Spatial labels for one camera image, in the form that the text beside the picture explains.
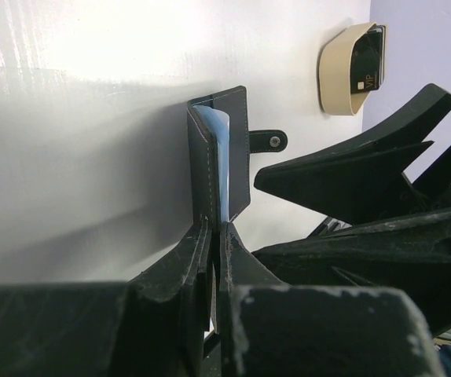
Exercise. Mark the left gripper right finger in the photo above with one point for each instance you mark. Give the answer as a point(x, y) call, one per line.
point(270, 328)

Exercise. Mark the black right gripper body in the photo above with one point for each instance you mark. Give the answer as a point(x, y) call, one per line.
point(430, 191)

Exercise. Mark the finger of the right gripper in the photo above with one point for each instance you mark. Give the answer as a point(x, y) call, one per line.
point(411, 253)
point(349, 181)

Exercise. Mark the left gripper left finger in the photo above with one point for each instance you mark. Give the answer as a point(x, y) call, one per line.
point(152, 325)

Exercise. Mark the black leather card holder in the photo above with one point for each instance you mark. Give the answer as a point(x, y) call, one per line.
point(220, 144)

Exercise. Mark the beige card tray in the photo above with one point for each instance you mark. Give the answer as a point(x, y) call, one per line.
point(334, 73)

